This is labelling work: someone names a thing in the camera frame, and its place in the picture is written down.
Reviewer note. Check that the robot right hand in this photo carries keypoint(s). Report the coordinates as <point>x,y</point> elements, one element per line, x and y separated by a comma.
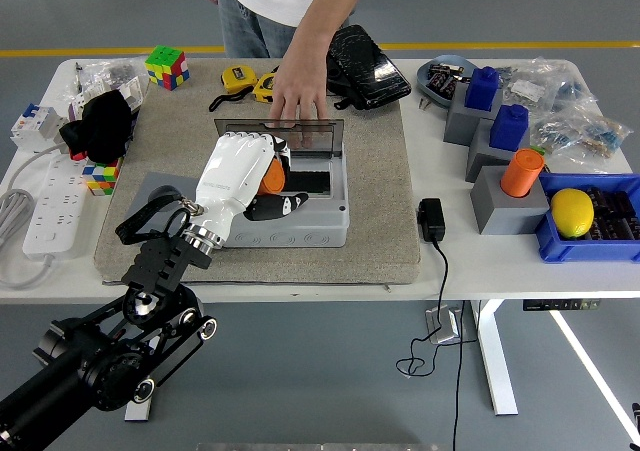
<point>636,421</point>

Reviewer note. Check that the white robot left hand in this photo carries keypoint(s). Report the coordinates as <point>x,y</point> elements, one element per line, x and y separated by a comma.
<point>232,176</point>

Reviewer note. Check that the orange cylinder battery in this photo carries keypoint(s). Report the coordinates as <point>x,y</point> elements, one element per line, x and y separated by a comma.
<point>272,181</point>
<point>520,173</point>

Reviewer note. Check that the grey electrical box with lid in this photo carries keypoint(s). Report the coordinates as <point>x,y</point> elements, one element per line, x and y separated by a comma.
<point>310,231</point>

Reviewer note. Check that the person's left forearm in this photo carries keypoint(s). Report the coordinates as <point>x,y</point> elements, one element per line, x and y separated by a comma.
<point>325,21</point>

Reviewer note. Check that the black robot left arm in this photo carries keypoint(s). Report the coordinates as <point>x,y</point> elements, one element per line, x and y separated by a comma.
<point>100,361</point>

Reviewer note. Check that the black cylindrical battery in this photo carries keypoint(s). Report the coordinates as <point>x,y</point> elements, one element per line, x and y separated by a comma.
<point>631,228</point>
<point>602,198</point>
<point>625,203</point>
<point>607,228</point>
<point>449,87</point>
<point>437,77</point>

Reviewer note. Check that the silver metal box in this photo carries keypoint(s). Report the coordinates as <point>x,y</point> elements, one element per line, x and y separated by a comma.
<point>442,326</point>

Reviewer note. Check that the grey block with round hole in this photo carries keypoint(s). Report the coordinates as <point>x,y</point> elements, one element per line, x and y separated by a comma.
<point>150,181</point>
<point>505,213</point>

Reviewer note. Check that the large colourful puzzle cube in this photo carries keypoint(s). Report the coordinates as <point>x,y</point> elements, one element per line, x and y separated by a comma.
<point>167,66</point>

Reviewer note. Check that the grey-brown mat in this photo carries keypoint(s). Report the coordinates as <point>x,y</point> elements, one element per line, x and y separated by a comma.
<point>300,266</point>

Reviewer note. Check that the clear bag of dark parts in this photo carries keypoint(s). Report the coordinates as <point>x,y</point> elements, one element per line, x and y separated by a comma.
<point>117,71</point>

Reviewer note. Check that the small colourful puzzle cube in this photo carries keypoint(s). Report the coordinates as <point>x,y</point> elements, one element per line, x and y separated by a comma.
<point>101,178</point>

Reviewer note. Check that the black table control panel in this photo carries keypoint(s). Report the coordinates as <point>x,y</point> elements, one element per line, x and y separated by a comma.
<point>560,305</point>

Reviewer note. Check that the black cloth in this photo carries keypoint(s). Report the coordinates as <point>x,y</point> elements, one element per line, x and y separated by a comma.
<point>105,121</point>

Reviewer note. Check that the white table leg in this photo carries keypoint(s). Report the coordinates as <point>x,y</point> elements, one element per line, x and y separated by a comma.
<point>136,415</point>
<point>497,371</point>

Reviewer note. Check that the thin metal rod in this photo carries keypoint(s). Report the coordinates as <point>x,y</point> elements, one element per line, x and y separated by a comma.
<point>78,73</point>

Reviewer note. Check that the black zip pouch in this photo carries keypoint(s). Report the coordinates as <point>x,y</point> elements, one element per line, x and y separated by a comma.
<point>372,71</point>

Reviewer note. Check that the white power strip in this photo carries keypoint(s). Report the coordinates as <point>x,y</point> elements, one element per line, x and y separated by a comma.
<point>55,206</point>

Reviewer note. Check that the blue plastic bin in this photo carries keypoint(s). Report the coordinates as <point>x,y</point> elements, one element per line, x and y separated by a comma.
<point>575,251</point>

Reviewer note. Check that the black power adapter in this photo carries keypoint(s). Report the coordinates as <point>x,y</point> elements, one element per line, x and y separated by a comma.
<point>431,218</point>

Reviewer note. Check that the white circuit breaker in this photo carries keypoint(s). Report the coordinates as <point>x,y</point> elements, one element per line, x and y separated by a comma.
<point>35,126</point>

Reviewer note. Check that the small metal screws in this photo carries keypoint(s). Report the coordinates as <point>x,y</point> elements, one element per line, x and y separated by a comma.
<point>424,103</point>

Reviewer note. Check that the blue-grey dish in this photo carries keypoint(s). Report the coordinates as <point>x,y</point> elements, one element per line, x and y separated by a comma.
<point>425,78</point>

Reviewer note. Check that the yellow lemon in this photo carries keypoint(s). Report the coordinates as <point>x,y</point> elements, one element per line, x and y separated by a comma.
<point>572,211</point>

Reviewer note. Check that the grey block holder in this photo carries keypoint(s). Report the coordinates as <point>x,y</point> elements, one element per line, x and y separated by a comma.
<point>460,121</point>
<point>482,158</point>

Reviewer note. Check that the blue plastic block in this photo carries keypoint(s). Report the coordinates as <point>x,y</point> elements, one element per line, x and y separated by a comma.
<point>482,88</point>
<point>509,128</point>

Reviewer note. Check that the large clear bag of parts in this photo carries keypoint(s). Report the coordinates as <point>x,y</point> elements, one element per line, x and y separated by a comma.
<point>590,136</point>

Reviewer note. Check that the small green item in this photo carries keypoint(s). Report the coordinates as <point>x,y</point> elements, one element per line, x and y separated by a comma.
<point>538,149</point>

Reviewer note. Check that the clear bag with white label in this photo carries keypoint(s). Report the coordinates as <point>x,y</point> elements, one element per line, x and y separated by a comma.
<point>525,88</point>

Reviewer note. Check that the clear bag of blue parts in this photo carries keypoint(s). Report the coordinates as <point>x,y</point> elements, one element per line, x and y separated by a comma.
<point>575,96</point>

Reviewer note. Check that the white switch module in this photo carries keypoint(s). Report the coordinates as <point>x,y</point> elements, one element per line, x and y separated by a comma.
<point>132,93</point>

